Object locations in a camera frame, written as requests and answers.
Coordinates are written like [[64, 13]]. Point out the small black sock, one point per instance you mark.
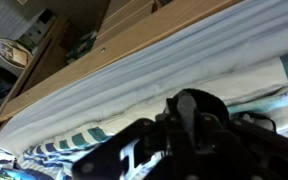
[[188, 106]]

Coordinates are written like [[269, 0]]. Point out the light blue mattress sheet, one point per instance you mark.
[[235, 55]]

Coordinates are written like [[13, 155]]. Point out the striped blue white duvet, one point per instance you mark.
[[189, 160]]

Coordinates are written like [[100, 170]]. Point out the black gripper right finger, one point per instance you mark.
[[249, 152]]

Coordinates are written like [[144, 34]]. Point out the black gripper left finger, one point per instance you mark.
[[123, 156]]

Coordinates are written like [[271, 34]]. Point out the wooden bed frame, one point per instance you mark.
[[172, 18]]

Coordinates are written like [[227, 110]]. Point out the round bin with plate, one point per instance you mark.
[[15, 54]]

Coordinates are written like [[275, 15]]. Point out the closed wooden drawer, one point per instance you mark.
[[122, 14]]

